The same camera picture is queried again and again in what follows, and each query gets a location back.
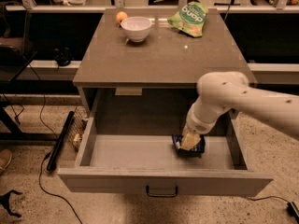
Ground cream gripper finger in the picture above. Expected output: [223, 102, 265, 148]
[180, 136, 196, 150]

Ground dark blue rxbar wrapper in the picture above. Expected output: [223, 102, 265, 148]
[172, 134, 206, 158]

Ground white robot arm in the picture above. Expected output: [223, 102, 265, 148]
[180, 72, 299, 150]

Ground grey cabinet with counter top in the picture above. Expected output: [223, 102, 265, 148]
[74, 7, 257, 112]

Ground open grey top drawer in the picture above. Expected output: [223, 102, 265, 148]
[58, 89, 273, 196]

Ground green snack bag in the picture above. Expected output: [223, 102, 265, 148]
[167, 2, 208, 38]

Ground white ceramic bowl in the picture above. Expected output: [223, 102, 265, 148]
[121, 16, 152, 42]

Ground black power adapter right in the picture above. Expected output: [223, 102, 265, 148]
[287, 202, 299, 224]

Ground black bar on floor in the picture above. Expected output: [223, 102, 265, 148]
[46, 111, 75, 172]

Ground orange fruit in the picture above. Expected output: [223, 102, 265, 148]
[116, 11, 128, 24]

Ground black headphones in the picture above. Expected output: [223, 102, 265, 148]
[53, 48, 73, 66]

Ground dark side table left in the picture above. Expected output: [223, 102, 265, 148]
[0, 50, 60, 142]

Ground brown shoe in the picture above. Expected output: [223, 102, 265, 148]
[0, 149, 12, 174]

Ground black clamp on floor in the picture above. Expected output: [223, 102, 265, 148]
[0, 189, 24, 218]

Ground black drawer handle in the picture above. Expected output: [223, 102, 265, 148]
[146, 186, 178, 198]

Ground wire basket with items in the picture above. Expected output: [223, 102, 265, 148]
[66, 106, 89, 151]

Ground black floor cable left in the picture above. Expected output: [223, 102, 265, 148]
[28, 63, 84, 224]

